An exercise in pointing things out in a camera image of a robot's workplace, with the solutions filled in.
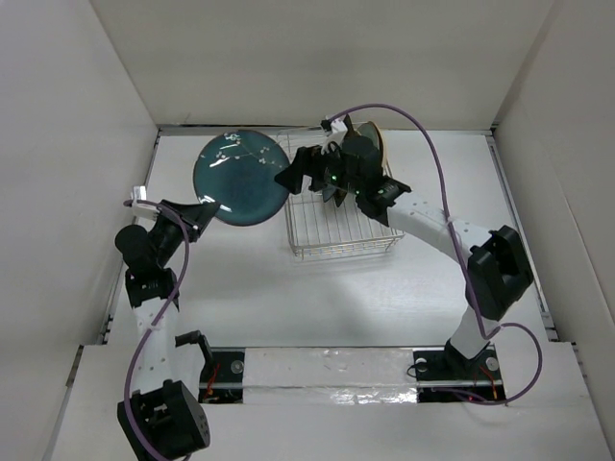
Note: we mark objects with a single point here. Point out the black square amber plate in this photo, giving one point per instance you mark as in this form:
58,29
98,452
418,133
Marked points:
338,194

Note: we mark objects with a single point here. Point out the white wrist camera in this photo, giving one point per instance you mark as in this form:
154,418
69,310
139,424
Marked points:
335,131
140,206

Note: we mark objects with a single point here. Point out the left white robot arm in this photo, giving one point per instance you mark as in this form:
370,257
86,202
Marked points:
159,412

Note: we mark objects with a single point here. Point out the light green flower plate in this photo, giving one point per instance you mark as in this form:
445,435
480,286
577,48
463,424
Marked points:
370,130

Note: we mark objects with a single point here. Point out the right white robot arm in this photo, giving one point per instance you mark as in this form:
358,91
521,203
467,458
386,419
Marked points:
494,263

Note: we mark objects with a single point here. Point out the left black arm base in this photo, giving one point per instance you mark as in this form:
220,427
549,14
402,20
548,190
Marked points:
221,381

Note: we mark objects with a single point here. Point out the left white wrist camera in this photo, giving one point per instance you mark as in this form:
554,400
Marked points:
140,206

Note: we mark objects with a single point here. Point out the silver wire dish rack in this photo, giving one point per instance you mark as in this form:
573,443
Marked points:
319,230

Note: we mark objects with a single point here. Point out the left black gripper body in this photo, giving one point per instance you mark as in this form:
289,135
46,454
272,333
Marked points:
167,235

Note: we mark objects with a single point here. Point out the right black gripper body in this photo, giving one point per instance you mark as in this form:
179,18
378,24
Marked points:
339,179

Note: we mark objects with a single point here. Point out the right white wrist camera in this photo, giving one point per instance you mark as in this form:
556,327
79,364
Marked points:
335,131

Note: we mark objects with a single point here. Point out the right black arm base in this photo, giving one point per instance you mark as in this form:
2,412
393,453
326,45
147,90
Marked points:
439,381

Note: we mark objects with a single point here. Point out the dark teal round plate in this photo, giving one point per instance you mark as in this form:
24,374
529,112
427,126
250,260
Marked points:
237,170

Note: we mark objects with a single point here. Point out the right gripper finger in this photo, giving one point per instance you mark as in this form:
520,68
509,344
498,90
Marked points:
318,179
291,177

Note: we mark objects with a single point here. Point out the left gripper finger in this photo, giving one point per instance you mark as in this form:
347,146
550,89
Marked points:
198,215
194,231

